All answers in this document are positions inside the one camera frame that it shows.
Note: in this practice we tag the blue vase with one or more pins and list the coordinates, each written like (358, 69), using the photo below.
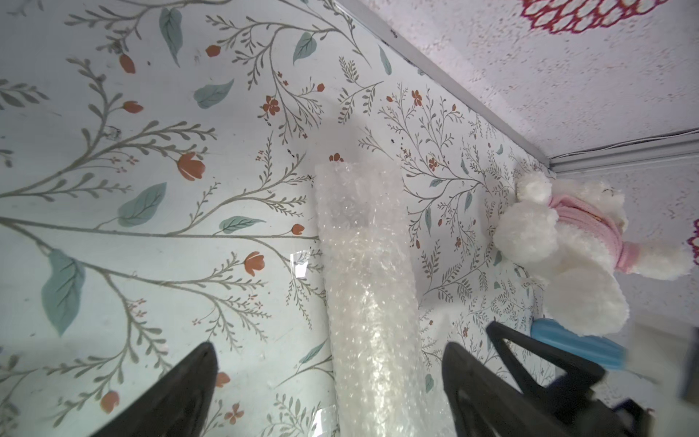
(600, 350)

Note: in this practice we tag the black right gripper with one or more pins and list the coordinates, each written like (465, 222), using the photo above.
(617, 420)

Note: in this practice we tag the white plush dog pink shirt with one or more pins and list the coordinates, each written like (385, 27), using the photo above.
(569, 236)

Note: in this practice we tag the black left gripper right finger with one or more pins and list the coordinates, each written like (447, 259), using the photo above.
(482, 404)

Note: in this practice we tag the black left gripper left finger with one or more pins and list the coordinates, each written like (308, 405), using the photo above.
(177, 405)

